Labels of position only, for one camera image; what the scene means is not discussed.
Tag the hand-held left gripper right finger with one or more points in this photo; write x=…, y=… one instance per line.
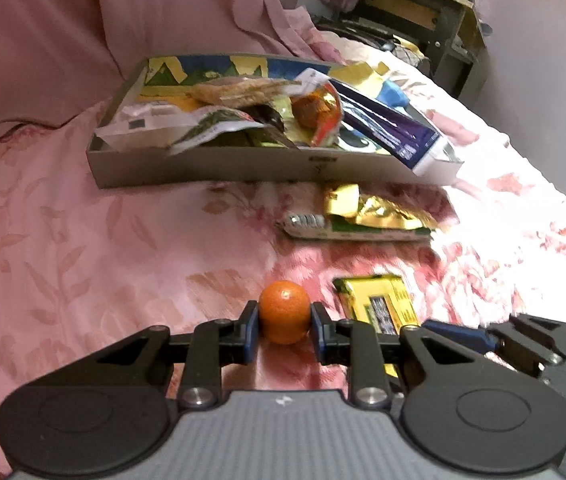
x=318, y=334

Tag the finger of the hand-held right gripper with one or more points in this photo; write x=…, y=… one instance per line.
x=458, y=335

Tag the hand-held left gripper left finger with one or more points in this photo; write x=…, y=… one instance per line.
x=251, y=332

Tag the small orange fruit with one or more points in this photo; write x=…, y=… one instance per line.
x=284, y=312

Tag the yellow snack packet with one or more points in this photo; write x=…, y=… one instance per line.
x=380, y=302

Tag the cardboard box with colourful print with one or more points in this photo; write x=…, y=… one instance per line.
x=243, y=165

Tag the purple and white snack packet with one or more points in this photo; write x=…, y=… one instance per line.
x=383, y=120

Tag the pale clear snack packet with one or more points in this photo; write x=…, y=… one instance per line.
x=148, y=127

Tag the clear packet of tan biscuits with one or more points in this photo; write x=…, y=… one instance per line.
x=235, y=91

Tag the gold foil snack packet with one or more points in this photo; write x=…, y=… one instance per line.
x=378, y=210

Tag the pink floral bedsheet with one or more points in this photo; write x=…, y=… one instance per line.
x=113, y=250

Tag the green patterned snack packet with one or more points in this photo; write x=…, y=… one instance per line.
x=215, y=125

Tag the dark brown snack packet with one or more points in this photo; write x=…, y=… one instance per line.
x=273, y=116

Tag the orange wrapper snack packet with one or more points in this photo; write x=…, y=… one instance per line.
x=320, y=110

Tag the yellow foil packet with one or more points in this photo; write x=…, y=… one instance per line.
x=360, y=73

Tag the yellow patterned bag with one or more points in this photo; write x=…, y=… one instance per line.
x=410, y=50

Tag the wooden desk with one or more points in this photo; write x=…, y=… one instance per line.
x=413, y=5

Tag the pink curtain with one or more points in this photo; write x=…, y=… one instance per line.
x=63, y=25

